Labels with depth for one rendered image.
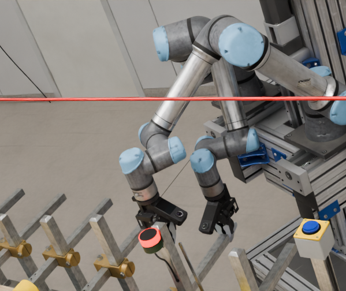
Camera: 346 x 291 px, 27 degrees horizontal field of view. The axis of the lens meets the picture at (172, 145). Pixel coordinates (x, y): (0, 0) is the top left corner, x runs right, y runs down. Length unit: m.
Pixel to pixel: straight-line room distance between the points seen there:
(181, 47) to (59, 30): 3.57
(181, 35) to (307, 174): 0.62
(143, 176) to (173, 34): 0.53
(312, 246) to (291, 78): 0.59
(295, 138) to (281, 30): 0.38
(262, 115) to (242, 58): 0.86
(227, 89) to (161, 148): 0.38
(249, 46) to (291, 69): 0.18
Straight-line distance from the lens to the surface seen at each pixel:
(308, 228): 1.79
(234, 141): 2.39
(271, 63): 2.12
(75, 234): 2.63
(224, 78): 2.38
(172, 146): 2.11
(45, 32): 6.02
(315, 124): 2.44
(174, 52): 2.40
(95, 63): 5.86
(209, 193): 2.37
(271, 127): 2.81
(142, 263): 3.98
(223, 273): 3.69
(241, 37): 2.03
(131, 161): 2.08
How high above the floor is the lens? 2.34
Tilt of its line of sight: 28 degrees down
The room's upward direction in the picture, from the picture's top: 22 degrees counter-clockwise
